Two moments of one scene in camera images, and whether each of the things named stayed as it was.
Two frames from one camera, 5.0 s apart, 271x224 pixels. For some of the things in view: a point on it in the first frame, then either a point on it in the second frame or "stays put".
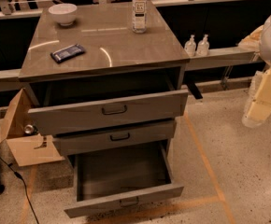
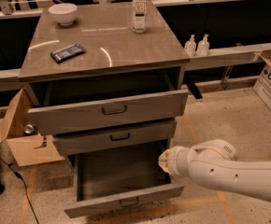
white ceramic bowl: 64,13 stays put
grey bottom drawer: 112,179 stays put
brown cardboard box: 29,147 stays put
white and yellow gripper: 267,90 → 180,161
